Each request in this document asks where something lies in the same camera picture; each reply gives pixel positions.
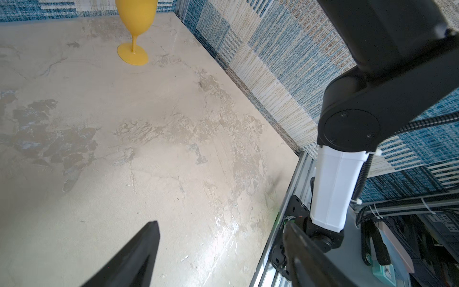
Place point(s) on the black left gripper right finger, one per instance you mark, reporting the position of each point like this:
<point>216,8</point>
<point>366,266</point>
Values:
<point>309,267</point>

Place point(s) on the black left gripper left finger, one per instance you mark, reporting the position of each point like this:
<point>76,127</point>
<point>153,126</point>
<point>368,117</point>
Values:
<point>133,265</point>

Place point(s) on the yellow plastic wine glass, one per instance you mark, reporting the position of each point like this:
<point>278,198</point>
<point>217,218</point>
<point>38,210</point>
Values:
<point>137,17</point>

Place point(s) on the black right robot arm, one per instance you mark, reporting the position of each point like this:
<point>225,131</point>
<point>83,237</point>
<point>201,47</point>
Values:
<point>407,60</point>

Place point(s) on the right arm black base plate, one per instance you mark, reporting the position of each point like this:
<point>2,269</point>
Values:
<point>287,236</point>

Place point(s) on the aluminium front rail frame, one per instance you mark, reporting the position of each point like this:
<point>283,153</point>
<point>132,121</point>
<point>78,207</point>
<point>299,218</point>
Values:
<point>272,270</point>

